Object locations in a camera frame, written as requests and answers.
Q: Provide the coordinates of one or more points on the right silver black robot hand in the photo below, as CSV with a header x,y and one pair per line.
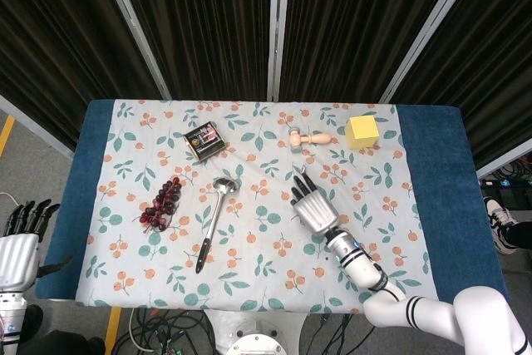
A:
x,y
316,209

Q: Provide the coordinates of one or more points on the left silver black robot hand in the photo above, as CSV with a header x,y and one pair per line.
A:
x,y
16,255

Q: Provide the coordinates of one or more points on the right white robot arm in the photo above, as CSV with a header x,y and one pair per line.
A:
x,y
361,263

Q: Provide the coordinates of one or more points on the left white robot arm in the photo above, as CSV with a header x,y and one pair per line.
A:
x,y
10,317

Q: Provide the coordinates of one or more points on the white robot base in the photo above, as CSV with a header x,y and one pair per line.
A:
x,y
257,334

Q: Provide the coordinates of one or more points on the floral fruit print tablecloth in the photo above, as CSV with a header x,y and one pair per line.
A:
x,y
257,247

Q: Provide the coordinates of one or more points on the wooden toy hammer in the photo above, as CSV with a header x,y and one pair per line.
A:
x,y
309,139

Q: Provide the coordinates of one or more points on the yellow foam cube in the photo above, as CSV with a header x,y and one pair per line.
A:
x,y
363,132

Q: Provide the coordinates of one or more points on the blue table cover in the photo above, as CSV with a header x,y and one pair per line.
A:
x,y
440,188

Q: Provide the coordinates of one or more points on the black gold food tin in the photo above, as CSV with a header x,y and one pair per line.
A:
x,y
203,141

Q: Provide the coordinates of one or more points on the dark red grape bunch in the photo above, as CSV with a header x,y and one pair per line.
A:
x,y
164,205

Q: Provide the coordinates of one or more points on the white black sneaker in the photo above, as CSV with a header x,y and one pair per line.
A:
x,y
498,222

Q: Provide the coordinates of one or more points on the black pleated curtain panel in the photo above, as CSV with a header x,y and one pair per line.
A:
x,y
199,22
494,60
50,39
357,22

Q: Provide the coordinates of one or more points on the black trouser leg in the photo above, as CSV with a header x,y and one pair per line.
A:
x,y
521,234

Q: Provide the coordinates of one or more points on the grey metal screen rail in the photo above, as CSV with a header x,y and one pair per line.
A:
x,y
33,124
505,166

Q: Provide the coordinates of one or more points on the grey metal screen post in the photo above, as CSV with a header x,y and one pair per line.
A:
x,y
432,26
279,26
133,26

